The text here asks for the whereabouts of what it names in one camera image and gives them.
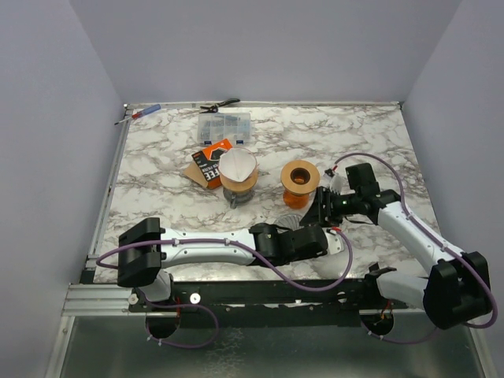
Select grey glass dripper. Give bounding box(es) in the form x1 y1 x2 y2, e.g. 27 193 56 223
274 213 302 231

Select wooden dripper ring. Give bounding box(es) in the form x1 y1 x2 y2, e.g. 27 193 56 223
280 159 321 197
219 169 261 195

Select pink plastic dripper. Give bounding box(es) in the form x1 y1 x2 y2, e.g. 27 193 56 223
218 147 260 184

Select white paper coffee filter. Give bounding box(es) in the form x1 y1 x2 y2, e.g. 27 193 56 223
218 148 257 183

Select orange coffee filter box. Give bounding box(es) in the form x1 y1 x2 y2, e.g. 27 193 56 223
183 139 232 190

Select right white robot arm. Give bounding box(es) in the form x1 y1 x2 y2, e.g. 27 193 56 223
300 163 493 330

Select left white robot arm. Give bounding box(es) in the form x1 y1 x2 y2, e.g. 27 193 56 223
117 217 328 302

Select orange glass carafe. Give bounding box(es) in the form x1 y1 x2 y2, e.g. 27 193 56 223
283 189 310 209

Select clear plastic screw organizer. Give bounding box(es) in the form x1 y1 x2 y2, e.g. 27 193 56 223
196 113 251 146

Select black pliers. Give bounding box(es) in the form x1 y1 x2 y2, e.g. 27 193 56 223
199 98 240 113

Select red blue screwdriver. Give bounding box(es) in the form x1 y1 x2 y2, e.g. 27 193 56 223
115 104 161 125

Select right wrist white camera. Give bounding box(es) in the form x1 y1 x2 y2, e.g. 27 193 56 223
324 169 343 195

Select wrist white camera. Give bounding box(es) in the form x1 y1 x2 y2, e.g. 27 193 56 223
325 228 349 256
324 169 343 195

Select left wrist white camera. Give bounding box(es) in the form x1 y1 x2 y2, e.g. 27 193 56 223
325 228 349 256

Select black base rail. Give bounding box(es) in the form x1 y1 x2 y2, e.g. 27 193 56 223
78 269 418 330

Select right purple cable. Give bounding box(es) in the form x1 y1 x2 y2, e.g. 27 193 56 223
332 152 497 344

